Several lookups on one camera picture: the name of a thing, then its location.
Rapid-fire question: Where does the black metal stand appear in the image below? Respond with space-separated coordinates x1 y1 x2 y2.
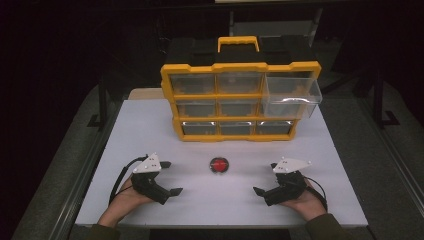
86 74 112 130
372 68 401 130

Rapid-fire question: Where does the yellow and black drawer organizer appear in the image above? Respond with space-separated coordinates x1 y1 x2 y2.
160 35 323 143

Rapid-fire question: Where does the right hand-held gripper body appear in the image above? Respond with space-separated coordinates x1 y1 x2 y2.
263 156 313 207

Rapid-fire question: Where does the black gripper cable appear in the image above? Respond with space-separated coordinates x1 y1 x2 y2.
303 177 330 213
108 155 149 205

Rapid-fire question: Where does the person's right hand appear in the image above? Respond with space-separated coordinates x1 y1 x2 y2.
279 179 327 222

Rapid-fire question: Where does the person's left hand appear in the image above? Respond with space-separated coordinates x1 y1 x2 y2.
109 175 157 218

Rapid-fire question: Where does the clear plastic drawer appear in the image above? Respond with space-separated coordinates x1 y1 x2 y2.
261 72 324 120

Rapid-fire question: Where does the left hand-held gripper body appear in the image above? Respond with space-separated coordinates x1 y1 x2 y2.
130 152 172 206

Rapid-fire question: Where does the round red and black knob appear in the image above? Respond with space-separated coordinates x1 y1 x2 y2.
209 156 231 175

